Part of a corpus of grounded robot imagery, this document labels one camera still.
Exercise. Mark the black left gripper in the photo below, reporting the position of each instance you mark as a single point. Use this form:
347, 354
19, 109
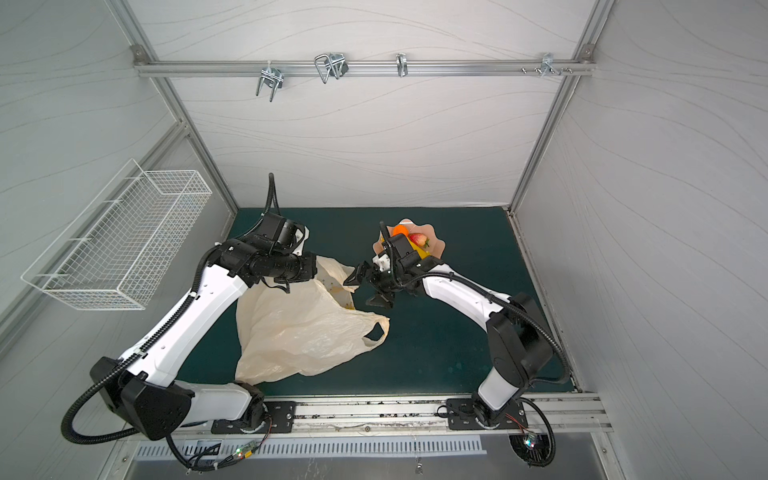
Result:
310, 268

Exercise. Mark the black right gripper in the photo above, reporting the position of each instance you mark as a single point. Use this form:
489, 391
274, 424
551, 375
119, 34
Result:
372, 279

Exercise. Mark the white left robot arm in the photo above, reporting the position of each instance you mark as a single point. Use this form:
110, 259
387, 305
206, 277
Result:
141, 386

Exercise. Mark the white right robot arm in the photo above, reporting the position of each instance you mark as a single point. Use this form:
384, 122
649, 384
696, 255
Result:
522, 349

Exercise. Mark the yellow banana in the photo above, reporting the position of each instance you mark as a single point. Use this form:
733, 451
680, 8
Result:
421, 252

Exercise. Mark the orange fruit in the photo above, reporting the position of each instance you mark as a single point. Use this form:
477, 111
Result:
400, 229

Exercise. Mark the pink scalloped fruit plate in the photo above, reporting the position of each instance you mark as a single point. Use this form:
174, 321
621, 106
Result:
432, 240

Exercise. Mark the green table mat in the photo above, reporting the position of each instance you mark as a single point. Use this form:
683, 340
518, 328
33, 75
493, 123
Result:
431, 348

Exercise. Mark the metal hook clamp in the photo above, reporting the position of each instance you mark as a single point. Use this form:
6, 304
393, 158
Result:
331, 65
271, 80
401, 65
548, 66

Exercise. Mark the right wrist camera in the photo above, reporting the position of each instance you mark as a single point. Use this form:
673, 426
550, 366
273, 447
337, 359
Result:
382, 262

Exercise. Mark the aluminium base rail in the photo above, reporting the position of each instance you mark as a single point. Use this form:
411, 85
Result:
406, 415

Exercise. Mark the white wire basket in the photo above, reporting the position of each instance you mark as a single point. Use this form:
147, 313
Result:
114, 254

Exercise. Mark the white slotted cable duct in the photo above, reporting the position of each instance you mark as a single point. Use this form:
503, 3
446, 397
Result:
325, 447

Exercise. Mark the horizontal aluminium rail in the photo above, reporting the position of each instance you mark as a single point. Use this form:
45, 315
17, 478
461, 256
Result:
357, 68

